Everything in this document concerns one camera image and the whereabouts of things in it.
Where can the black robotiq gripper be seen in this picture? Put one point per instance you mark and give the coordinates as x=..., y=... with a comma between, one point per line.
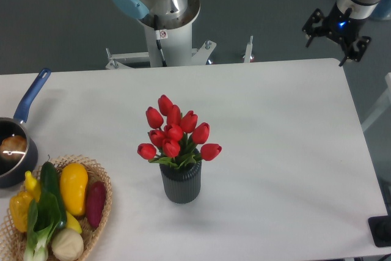
x=344, y=26

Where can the red tulip bouquet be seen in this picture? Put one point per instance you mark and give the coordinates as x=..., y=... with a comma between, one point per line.
x=177, y=141

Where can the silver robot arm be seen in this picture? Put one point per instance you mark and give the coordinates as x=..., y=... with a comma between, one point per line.
x=363, y=8

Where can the dark grey ribbed vase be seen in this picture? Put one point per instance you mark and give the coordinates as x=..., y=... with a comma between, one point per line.
x=182, y=187

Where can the blue plastic object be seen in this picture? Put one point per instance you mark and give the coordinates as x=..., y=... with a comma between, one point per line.
x=382, y=11

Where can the black device at table edge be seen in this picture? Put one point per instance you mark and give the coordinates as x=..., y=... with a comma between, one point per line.
x=380, y=230

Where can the purple sweet potato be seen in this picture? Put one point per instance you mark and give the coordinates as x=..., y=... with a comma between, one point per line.
x=95, y=201

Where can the yellow squash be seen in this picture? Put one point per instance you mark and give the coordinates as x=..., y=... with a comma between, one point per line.
x=73, y=185

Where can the green cucumber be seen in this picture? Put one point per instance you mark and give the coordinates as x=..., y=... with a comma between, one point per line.
x=49, y=179

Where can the yellow banana piece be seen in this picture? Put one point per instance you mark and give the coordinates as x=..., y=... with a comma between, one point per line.
x=73, y=223

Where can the green bok choy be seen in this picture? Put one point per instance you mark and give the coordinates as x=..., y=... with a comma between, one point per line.
x=42, y=220

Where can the brown bread roll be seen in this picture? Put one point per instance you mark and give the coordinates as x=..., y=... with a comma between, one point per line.
x=13, y=148

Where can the beige round onion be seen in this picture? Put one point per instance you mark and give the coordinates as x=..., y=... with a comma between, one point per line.
x=67, y=245

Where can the yellow bell pepper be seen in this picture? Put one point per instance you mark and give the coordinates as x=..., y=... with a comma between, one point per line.
x=19, y=207

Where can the woven wicker basket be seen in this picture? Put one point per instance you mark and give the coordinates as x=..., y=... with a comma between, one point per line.
x=13, y=242

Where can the white frame at right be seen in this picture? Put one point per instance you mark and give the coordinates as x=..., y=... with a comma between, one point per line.
x=378, y=108

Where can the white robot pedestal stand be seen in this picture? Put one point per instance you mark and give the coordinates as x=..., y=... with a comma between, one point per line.
x=168, y=35

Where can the blue handled saucepan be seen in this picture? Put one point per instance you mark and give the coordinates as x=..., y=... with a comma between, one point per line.
x=12, y=172

